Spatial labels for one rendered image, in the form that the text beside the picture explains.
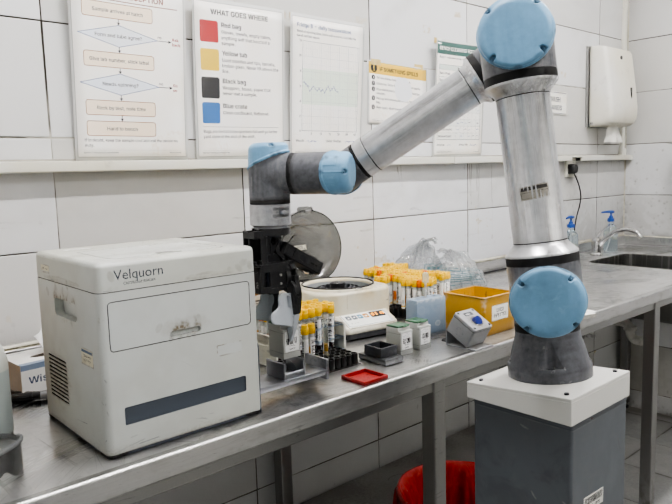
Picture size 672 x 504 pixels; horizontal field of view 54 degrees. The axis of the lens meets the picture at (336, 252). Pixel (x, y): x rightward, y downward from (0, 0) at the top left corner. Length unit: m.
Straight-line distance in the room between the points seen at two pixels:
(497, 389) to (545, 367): 0.09
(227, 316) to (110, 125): 0.73
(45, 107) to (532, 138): 1.09
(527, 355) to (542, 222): 0.27
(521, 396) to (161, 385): 0.60
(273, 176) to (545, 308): 0.51
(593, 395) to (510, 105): 0.50
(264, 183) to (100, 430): 0.48
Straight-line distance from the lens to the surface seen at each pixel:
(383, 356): 1.46
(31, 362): 1.47
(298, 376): 1.27
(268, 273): 1.18
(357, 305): 1.71
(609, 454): 1.34
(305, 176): 1.15
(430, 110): 1.24
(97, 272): 1.02
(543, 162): 1.08
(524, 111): 1.09
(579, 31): 3.39
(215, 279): 1.11
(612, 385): 1.27
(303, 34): 2.04
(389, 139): 1.24
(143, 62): 1.76
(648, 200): 3.73
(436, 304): 1.68
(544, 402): 1.18
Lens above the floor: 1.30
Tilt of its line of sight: 7 degrees down
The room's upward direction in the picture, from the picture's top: 2 degrees counter-clockwise
